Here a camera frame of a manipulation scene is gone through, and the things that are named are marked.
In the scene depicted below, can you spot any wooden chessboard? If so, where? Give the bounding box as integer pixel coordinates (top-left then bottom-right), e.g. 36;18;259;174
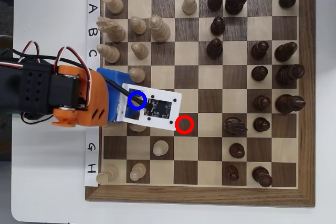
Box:
85;0;317;208

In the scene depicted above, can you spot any dark wooden queen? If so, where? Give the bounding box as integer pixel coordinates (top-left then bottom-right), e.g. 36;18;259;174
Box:
275;63;306;86

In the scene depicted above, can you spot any light wooden knight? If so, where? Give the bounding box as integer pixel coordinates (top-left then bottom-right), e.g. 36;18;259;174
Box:
96;16;127;43

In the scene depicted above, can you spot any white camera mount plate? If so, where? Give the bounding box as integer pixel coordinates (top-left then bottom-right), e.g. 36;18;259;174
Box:
117;83;183;132

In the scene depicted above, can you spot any black camera circuit board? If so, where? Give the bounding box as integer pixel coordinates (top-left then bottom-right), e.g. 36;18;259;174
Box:
146;98;173;120

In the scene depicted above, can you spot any dark wooden pawn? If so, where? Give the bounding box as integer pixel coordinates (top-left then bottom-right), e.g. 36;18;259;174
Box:
251;66;269;82
253;117;271;133
206;38;224;60
228;143;246;159
223;165;240;182
253;95;271;111
207;0;224;12
250;40;270;60
210;16;226;36

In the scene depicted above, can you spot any white paper letter strip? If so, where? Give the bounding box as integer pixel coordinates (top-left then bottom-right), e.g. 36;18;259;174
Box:
84;0;102;187

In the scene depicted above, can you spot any dark wooden knight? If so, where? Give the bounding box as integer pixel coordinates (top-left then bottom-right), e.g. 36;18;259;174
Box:
223;118;248;137
225;0;250;16

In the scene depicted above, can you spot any dark wooden king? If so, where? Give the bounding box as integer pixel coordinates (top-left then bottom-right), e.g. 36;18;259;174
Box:
275;94;307;115

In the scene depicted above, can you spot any light wooden rook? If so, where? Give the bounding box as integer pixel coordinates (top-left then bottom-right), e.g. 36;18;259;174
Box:
101;0;125;15
96;165;120;185

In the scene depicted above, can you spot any red white black servo cable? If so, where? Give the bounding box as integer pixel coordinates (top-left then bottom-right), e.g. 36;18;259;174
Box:
54;46;94;104
0;40;40;69

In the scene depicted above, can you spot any light wooden pawn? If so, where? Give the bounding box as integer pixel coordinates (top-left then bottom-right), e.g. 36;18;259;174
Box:
131;42;149;60
129;163;147;182
129;124;148;132
152;140;169;157
182;0;197;15
129;16;148;36
128;67;146;83

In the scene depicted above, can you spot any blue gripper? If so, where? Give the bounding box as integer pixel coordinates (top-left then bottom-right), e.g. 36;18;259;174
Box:
97;67;135;124

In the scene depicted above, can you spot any black camera cable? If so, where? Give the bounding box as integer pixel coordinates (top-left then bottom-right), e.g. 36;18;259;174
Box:
12;49;152;111

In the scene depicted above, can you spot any light wooden queen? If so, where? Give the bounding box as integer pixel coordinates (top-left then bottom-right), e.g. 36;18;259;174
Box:
148;15;171;43

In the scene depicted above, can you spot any moved white pawn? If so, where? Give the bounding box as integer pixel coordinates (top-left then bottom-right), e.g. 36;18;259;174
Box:
131;93;146;112

